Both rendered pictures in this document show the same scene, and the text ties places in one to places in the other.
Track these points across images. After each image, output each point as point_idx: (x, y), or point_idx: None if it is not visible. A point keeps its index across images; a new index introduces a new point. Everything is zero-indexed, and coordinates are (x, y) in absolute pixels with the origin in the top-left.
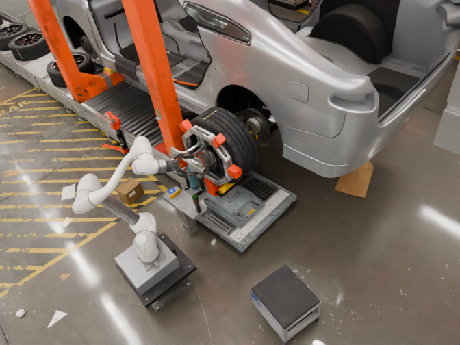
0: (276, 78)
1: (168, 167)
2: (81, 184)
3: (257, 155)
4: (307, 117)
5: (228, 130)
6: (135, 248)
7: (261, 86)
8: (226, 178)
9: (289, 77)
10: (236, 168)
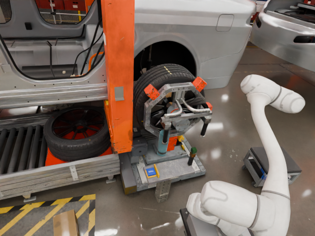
0: (207, 18)
1: None
2: (243, 199)
3: None
4: (225, 43)
5: (192, 75)
6: (244, 226)
7: (190, 32)
8: (199, 118)
9: (220, 12)
10: (206, 103)
